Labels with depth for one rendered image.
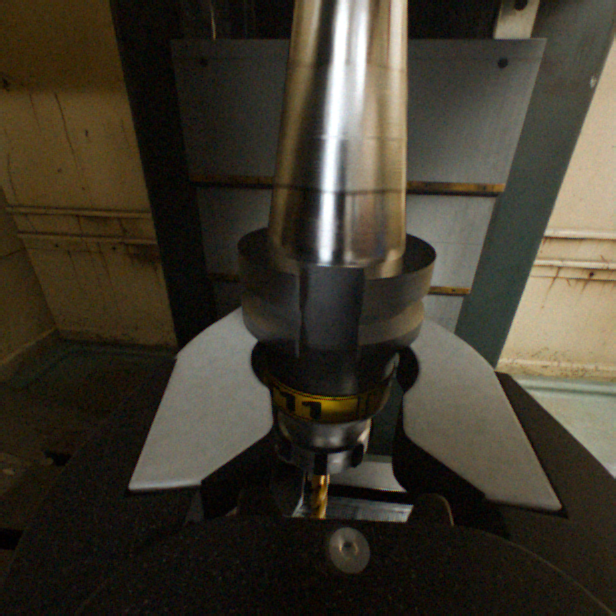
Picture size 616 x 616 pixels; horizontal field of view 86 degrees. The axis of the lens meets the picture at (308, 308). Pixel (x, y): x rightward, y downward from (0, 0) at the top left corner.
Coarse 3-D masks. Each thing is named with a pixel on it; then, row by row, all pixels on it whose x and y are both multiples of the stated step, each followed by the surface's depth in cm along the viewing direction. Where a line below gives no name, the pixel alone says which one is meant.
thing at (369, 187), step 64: (320, 0) 7; (384, 0) 7; (320, 64) 7; (384, 64) 7; (320, 128) 8; (384, 128) 8; (320, 192) 8; (384, 192) 8; (320, 256) 9; (384, 256) 9
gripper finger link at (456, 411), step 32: (416, 352) 10; (448, 352) 10; (416, 384) 8; (448, 384) 8; (480, 384) 8; (416, 416) 7; (448, 416) 8; (480, 416) 8; (512, 416) 8; (416, 448) 7; (448, 448) 7; (480, 448) 7; (512, 448) 7; (416, 480) 7; (448, 480) 6; (480, 480) 6; (512, 480) 6; (544, 480) 6; (544, 512) 6
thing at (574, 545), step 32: (512, 384) 9; (544, 416) 8; (544, 448) 7; (576, 448) 7; (576, 480) 6; (608, 480) 6; (480, 512) 6; (512, 512) 6; (576, 512) 6; (608, 512) 6; (544, 544) 5; (576, 544) 5; (608, 544) 5; (576, 576) 5; (608, 576) 5; (608, 608) 4
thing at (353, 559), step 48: (192, 528) 5; (240, 528) 5; (288, 528) 5; (336, 528) 5; (384, 528) 5; (432, 528) 5; (144, 576) 4; (192, 576) 4; (240, 576) 4; (288, 576) 4; (336, 576) 4; (384, 576) 4; (432, 576) 4; (480, 576) 4; (528, 576) 4
